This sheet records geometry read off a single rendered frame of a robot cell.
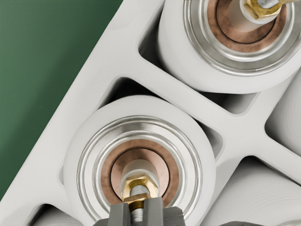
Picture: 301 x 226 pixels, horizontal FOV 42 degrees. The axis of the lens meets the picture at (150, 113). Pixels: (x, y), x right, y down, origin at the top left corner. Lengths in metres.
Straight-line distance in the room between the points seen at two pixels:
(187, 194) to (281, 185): 0.09
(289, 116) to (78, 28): 0.28
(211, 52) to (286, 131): 0.12
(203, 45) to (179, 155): 0.07
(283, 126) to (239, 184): 0.06
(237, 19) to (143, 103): 0.07
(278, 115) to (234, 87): 0.11
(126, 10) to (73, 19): 0.19
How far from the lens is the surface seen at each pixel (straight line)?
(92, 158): 0.24
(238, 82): 0.24
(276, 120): 0.36
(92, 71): 0.31
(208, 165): 0.24
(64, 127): 0.31
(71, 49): 0.50
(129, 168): 0.22
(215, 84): 0.24
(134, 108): 0.24
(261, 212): 0.27
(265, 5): 0.21
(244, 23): 0.23
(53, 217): 0.36
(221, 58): 0.24
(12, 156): 0.52
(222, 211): 0.31
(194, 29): 0.24
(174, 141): 0.24
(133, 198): 0.17
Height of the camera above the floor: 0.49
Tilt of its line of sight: 86 degrees down
